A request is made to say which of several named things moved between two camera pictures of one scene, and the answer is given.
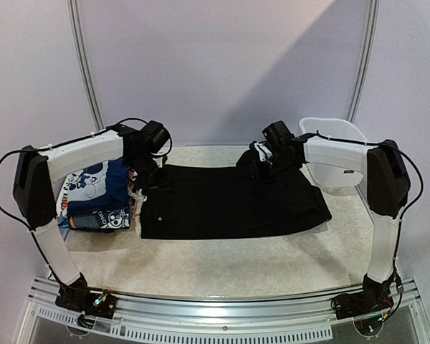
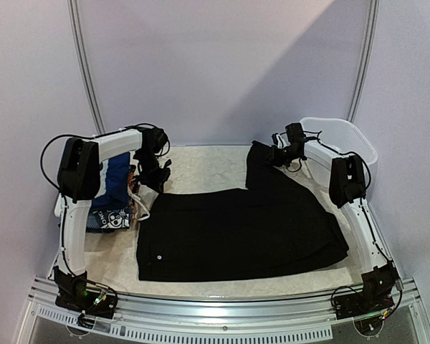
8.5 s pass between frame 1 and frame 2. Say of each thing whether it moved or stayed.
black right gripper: moved
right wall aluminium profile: stayed
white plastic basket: stayed
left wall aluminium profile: stayed
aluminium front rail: stayed
